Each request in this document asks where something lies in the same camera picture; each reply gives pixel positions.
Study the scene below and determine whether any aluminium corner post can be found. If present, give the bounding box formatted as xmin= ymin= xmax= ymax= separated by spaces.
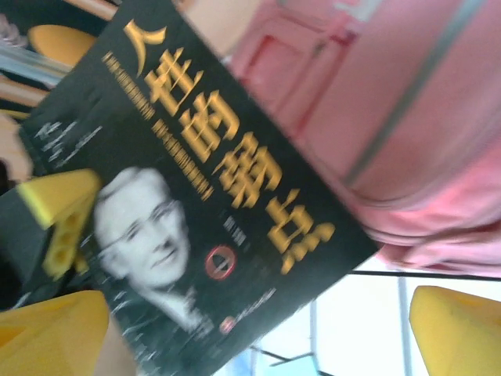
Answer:
xmin=0 ymin=45 xmax=74 ymax=89

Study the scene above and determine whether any pink student backpack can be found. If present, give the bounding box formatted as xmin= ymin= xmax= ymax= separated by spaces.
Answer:
xmin=229 ymin=0 xmax=501 ymax=279

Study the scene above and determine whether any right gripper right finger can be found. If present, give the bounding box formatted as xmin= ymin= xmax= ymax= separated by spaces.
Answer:
xmin=409 ymin=285 xmax=501 ymax=376

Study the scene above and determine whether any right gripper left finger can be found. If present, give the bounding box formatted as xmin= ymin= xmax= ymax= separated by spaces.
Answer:
xmin=0 ymin=289 xmax=110 ymax=376

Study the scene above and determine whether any black book with portrait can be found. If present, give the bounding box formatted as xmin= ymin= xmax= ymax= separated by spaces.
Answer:
xmin=17 ymin=0 xmax=380 ymax=376

